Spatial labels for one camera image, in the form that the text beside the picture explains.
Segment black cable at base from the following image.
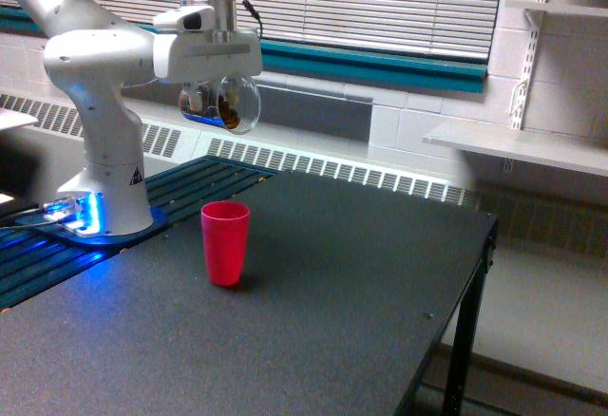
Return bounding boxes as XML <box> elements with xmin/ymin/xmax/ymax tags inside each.
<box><xmin>0</xmin><ymin>204</ymin><xmax>77</xmax><ymax>232</ymax></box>

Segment teal window sill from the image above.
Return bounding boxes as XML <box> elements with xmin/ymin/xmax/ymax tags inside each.
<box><xmin>1</xmin><ymin>7</ymin><xmax>486</xmax><ymax>104</ymax></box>

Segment white radiator heater cover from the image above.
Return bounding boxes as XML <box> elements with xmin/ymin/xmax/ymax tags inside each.
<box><xmin>1</xmin><ymin>89</ymin><xmax>481</xmax><ymax>208</ymax></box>

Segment white wall shelf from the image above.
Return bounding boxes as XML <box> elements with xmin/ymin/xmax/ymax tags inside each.
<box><xmin>505</xmin><ymin>0</ymin><xmax>608</xmax><ymax>19</ymax></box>
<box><xmin>423</xmin><ymin>122</ymin><xmax>607</xmax><ymax>177</ymax></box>

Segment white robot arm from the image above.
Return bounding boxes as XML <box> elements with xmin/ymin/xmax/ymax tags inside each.
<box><xmin>17</xmin><ymin>0</ymin><xmax>262</xmax><ymax>237</ymax></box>

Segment black table leg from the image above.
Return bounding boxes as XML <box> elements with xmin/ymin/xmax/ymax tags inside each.
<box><xmin>441</xmin><ymin>226</ymin><xmax>498</xmax><ymax>415</ymax></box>

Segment teal slatted rail surface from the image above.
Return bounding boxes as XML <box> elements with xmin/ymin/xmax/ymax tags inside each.
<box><xmin>1</xmin><ymin>156</ymin><xmax>277</xmax><ymax>309</ymax></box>

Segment white shelf bracket rail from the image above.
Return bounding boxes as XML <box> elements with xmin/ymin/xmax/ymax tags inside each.
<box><xmin>509</xmin><ymin>0</ymin><xmax>547</xmax><ymax>130</ymax></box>

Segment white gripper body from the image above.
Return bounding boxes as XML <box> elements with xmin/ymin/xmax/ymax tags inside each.
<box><xmin>153</xmin><ymin>30</ymin><xmax>262</xmax><ymax>83</ymax></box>

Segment upper white wall shelf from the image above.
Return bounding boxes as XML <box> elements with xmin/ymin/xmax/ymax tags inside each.
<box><xmin>505</xmin><ymin>0</ymin><xmax>608</xmax><ymax>19</ymax></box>

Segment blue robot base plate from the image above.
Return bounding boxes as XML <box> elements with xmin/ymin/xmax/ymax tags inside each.
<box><xmin>13</xmin><ymin>205</ymin><xmax>169</xmax><ymax>248</ymax></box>

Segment brown granular contents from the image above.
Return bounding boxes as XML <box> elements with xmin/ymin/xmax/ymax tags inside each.
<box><xmin>182</xmin><ymin>95</ymin><xmax>243</xmax><ymax>131</ymax></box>

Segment lower white wall shelf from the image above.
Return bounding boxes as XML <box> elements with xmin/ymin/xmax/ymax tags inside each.
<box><xmin>423</xmin><ymin>122</ymin><xmax>607</xmax><ymax>177</ymax></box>

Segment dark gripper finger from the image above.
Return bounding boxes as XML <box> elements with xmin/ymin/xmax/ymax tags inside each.
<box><xmin>182</xmin><ymin>82</ymin><xmax>204</xmax><ymax>111</ymax></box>
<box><xmin>220</xmin><ymin>76</ymin><xmax>241</xmax><ymax>107</ymax></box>

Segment white object at left edge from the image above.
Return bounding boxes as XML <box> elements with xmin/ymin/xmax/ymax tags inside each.
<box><xmin>0</xmin><ymin>108</ymin><xmax>38</xmax><ymax>131</ymax></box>

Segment clear plastic cup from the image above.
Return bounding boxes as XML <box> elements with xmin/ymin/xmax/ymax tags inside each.
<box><xmin>179</xmin><ymin>76</ymin><xmax>261</xmax><ymax>135</ymax></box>

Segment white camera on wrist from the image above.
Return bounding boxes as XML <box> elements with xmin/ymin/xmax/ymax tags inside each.
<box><xmin>153</xmin><ymin>5</ymin><xmax>216</xmax><ymax>32</ymax></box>

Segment pink plastic cup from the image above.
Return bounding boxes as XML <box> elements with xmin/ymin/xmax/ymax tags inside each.
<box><xmin>200</xmin><ymin>200</ymin><xmax>251</xmax><ymax>287</ymax></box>

